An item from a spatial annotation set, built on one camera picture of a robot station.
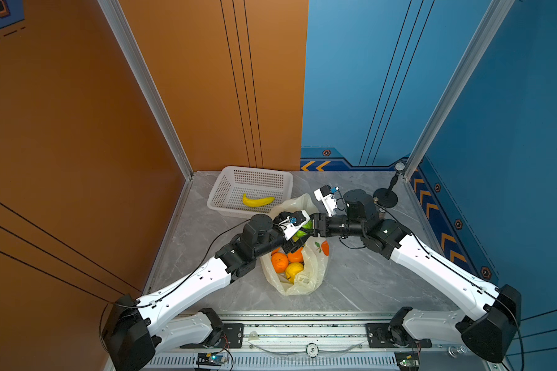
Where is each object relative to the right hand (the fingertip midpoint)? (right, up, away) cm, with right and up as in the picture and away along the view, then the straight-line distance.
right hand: (302, 225), depth 68 cm
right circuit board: (+33, -43, +3) cm, 54 cm away
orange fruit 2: (-1, -15, +18) cm, 23 cm away
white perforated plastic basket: (-27, +11, +44) cm, 53 cm away
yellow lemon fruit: (-2, -17, +13) cm, 22 cm away
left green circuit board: (-26, -42, +2) cm, 49 cm away
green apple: (+1, +1, -7) cm, 7 cm away
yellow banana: (-18, +5, +38) cm, 42 cm away
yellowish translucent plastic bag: (+5, -11, +11) cm, 16 cm away
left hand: (+1, +1, +3) cm, 4 cm away
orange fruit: (-7, -16, +17) cm, 24 cm away
